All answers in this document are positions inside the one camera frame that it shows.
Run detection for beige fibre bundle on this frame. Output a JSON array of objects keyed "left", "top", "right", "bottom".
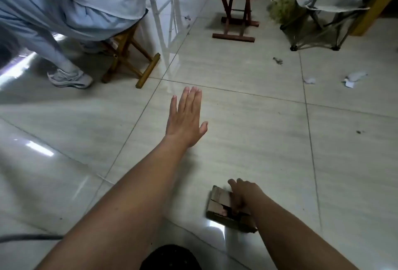
[{"left": 267, "top": 0, "right": 306, "bottom": 25}]

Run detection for brown wooden folding stool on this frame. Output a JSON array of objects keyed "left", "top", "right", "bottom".
[{"left": 101, "top": 21, "right": 161, "bottom": 89}]

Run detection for person's black trousers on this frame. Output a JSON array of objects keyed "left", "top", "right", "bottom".
[{"left": 140, "top": 243, "right": 203, "bottom": 270}]

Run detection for person's right forearm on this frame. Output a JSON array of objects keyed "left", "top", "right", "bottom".
[{"left": 249, "top": 192, "right": 360, "bottom": 270}]

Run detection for small cardboard box red label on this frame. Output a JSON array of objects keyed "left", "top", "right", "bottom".
[{"left": 206, "top": 185, "right": 257, "bottom": 233}]

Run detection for yellow wooden plank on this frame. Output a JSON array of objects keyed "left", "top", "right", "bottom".
[{"left": 351, "top": 0, "right": 398, "bottom": 36}]

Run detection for person's right hand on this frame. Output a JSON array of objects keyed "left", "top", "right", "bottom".
[{"left": 228, "top": 178, "right": 267, "bottom": 214}]

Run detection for person's left hand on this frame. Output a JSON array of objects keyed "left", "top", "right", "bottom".
[{"left": 164, "top": 86, "right": 209, "bottom": 149}]

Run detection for person's left forearm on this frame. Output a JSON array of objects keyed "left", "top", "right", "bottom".
[{"left": 34, "top": 135, "right": 189, "bottom": 270}]

